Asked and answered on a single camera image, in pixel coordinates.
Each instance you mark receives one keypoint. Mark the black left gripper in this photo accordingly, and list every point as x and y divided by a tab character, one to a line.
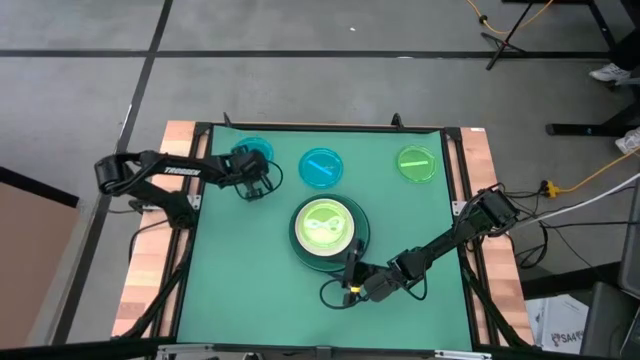
245	170

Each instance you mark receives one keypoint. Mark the white shoe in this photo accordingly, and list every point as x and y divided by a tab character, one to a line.
630	141
607	73

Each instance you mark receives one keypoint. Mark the green table mat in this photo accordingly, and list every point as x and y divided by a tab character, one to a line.
240	280

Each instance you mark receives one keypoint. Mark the green plastic plate with stripe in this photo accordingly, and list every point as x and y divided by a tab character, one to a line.
415	172

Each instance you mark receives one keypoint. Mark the stack of plates green top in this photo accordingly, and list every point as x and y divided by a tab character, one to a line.
361	220

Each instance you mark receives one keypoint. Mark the black aluminium table frame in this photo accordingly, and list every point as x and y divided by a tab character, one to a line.
454	135

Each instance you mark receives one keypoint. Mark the black frame clamp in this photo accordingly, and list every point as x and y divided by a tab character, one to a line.
227	120
397	120

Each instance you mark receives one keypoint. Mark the person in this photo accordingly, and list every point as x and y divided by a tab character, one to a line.
627	50

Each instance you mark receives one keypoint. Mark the grey equipment case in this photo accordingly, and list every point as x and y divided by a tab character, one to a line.
631	240

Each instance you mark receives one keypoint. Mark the black standing desk frame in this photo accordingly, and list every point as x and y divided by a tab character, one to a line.
600	122

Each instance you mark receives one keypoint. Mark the silver frame bracket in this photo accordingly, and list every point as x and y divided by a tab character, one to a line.
194	202
457	208

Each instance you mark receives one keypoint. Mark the blue plastic plate with stripe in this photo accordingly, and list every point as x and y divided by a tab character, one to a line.
330	175

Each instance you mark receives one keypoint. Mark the brown cardboard panel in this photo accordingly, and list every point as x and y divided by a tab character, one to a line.
30	260

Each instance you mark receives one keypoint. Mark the white printed cardboard box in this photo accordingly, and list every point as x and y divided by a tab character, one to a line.
555	320

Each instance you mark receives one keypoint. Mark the black tripod stand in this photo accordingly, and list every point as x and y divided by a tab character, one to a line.
502	45

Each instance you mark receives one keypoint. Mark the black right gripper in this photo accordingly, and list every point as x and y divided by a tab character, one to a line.
377	285

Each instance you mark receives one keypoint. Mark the large white plastic plate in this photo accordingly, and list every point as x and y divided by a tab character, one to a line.
320	252

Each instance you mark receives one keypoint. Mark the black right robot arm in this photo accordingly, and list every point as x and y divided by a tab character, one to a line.
440	245

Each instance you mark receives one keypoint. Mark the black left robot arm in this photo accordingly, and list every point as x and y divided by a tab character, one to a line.
180	171

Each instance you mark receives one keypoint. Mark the plain blue plastic plate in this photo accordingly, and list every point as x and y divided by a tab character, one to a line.
252	143

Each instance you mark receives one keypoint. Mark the green plastic plate with loop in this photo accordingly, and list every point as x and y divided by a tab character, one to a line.
325	235

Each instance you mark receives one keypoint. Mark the dark grey cabinet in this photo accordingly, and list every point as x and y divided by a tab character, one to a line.
607	320

